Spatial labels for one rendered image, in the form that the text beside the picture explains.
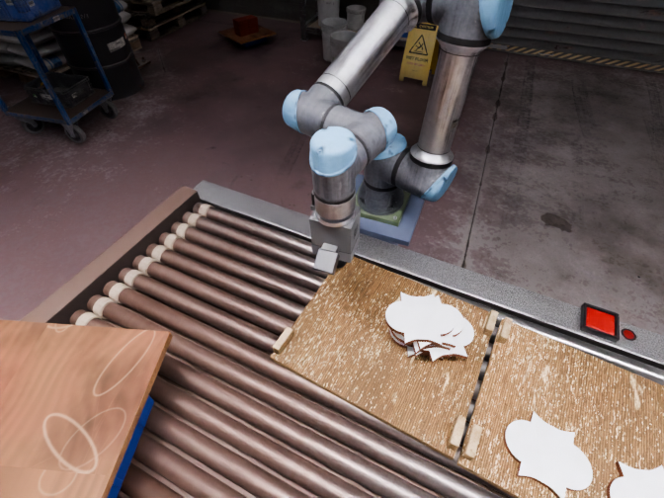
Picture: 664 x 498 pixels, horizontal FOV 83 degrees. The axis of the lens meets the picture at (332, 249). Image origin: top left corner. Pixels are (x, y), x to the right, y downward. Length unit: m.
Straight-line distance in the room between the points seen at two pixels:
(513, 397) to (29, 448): 0.87
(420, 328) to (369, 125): 0.42
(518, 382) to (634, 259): 2.05
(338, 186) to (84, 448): 0.59
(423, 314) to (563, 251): 1.92
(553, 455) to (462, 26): 0.83
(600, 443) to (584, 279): 1.73
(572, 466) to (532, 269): 1.72
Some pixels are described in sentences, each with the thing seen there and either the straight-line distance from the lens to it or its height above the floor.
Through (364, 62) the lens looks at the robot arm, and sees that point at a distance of 0.82.
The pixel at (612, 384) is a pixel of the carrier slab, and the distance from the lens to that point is 1.01.
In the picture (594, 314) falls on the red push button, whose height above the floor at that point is 0.93.
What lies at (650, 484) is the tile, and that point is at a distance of 0.94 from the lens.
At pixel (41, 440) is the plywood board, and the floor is 1.04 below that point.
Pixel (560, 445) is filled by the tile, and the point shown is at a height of 0.95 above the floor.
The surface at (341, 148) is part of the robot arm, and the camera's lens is 0.59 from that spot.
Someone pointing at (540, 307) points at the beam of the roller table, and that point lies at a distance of 1.07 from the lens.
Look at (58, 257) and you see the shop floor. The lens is 2.79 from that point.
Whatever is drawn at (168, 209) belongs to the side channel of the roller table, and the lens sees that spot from 1.22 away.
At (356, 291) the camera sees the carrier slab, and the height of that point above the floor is 0.94.
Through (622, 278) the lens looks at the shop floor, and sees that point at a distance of 2.72.
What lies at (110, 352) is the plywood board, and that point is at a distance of 0.85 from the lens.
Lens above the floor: 1.70
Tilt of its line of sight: 48 degrees down
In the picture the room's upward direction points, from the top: straight up
